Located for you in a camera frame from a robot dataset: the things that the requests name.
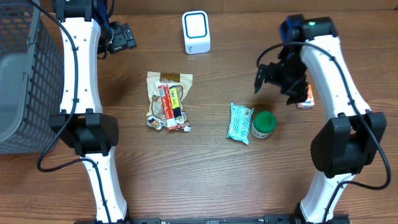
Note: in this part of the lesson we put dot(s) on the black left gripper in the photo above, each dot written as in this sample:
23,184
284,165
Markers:
123,38

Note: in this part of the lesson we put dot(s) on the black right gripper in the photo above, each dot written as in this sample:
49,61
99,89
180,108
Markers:
270,71

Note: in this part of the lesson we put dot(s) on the orange white small packet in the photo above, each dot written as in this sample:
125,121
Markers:
309,102

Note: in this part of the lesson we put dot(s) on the teal white snack packet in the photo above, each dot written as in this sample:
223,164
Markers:
240,122

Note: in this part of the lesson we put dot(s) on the beige snack bag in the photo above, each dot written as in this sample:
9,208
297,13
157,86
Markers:
155,117

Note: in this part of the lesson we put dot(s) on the yellow black tube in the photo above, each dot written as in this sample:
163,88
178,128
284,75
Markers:
176,104

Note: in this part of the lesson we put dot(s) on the red snack bar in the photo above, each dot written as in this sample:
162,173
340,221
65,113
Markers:
167,105

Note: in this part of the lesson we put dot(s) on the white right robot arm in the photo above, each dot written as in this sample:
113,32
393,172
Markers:
352,133

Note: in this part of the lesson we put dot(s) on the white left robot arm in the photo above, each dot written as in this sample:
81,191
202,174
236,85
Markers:
88,36

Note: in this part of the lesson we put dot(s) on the white barcode scanner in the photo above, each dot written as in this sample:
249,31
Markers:
196,32

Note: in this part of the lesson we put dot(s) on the green lid jar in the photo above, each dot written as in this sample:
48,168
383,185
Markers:
263,124

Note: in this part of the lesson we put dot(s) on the grey plastic mesh basket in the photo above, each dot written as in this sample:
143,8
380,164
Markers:
31,78

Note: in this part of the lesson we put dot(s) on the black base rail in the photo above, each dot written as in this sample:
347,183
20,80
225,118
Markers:
217,220

